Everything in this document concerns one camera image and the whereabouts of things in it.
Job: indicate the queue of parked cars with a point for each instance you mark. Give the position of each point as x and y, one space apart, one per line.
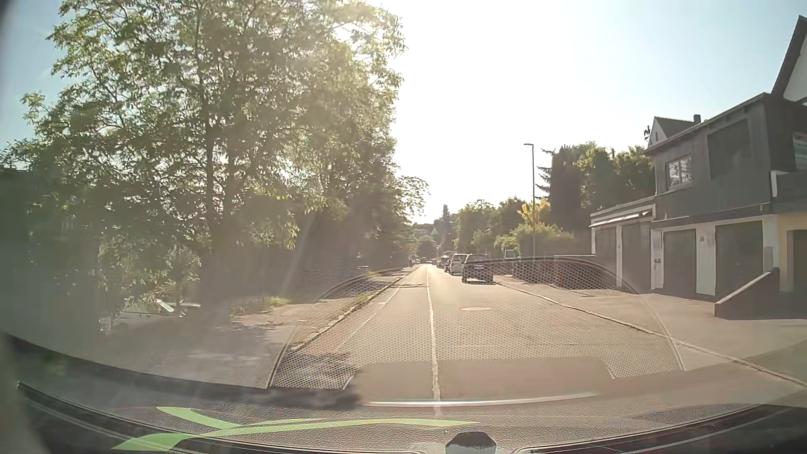
440 260

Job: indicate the white parked car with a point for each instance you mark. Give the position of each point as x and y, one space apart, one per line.
456 263

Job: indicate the dark parked car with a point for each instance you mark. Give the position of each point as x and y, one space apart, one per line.
477 268

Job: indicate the group of trees and bushes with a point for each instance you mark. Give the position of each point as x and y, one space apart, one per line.
542 208

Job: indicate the car's own bonnet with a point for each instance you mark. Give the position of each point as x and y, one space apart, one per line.
403 416

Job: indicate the row of trees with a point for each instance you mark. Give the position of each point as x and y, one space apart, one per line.
208 157

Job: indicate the pale parked car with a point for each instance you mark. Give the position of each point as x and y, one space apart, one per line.
148 312

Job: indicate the white house with dark roof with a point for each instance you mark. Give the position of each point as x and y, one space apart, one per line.
668 129

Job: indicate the dark grey house with garages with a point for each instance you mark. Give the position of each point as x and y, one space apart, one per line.
719 208

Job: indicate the gabled house with dark roof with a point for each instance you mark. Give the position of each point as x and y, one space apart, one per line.
794 63

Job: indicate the lamp post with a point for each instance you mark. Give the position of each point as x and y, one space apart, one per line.
533 202

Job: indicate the low grey wall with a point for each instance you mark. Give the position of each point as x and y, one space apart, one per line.
555 268

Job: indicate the low concrete ramp wall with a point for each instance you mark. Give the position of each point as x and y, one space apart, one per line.
747 296

